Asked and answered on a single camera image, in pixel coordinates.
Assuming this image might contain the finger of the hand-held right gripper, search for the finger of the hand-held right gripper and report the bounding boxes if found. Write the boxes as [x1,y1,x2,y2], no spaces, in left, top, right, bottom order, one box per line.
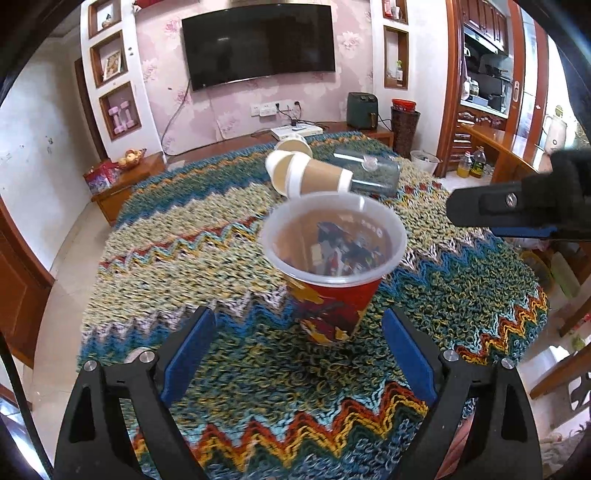
[447,172,556,241]

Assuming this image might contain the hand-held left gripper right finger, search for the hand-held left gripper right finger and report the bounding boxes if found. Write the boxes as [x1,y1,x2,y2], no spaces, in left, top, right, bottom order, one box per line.
[381,307,543,480]

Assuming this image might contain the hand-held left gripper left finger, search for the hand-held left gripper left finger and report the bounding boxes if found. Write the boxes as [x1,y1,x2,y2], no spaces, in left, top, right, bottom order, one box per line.
[54,307,218,480]

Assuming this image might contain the red printed plastic cup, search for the red printed plastic cup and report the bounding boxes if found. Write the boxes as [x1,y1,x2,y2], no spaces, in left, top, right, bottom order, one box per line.
[261,193,408,346]

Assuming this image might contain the brown paper cup white lid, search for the brown paper cup white lid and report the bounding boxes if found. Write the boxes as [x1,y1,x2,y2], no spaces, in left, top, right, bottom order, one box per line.
[265,151,354,199]

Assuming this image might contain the small brown paper cup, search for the small brown paper cup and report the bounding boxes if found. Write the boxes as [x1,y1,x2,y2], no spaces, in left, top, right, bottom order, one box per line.
[276,137,311,155]

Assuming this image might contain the dark oil bottle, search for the dark oil bottle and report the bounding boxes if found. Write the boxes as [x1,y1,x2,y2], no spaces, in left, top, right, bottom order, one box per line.
[470,147,488,179]

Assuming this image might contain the wooden counter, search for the wooden counter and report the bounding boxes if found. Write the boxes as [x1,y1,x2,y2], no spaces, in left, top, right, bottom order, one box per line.
[455,122,555,185]

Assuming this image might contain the white electric kettle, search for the white electric kettle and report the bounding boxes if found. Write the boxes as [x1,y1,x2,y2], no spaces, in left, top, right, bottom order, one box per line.
[544,105,571,155]

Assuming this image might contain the white waste basket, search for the white waste basket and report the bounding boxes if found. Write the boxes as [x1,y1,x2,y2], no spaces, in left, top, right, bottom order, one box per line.
[410,150,441,175]

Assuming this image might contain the colourful zigzag knitted tablecloth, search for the colourful zigzag knitted tablecloth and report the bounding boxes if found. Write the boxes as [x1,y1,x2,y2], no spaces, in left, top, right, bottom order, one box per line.
[78,131,550,480]

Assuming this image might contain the dark wicker bin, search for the dark wicker bin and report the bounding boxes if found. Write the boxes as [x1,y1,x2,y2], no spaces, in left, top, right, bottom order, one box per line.
[391,99,421,158]

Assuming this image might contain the clear dark plastic container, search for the clear dark plastic container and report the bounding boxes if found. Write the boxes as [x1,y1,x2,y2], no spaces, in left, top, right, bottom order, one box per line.
[333,148,402,197]

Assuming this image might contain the dark green air fryer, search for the dark green air fryer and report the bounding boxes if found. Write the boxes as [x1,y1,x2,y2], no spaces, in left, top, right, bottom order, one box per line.
[347,92,379,129]

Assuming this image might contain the wooden television cabinet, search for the wooden television cabinet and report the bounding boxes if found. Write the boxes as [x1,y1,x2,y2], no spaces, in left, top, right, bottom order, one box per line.
[91,121,395,227]

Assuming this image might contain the red gift box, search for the red gift box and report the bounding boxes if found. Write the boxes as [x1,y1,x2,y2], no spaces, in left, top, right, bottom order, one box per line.
[83,159,122,193]

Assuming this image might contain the fruit bowl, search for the fruit bowl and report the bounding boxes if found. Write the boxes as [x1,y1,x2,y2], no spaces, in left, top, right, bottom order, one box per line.
[117,148,147,169]

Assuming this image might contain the white set-top box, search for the white set-top box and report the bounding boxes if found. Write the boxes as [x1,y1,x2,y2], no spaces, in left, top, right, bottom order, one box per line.
[270,124,323,140]

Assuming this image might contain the pink dumbbells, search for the pink dumbbells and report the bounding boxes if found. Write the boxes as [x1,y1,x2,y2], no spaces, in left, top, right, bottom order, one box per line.
[107,104,135,134]

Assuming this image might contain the black flat television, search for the black flat television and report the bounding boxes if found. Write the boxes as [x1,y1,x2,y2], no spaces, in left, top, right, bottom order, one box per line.
[181,4,336,92]

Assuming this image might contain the framed picture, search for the framed picture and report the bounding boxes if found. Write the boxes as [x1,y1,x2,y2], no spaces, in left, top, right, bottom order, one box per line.
[102,50,123,80]

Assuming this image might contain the white wall socket strip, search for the white wall socket strip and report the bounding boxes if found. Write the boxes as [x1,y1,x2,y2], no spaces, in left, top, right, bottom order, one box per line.
[250,99,303,117]

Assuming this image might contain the white wall shelf unit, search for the white wall shelf unit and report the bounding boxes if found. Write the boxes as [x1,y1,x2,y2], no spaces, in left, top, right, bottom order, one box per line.
[81,0,154,154]

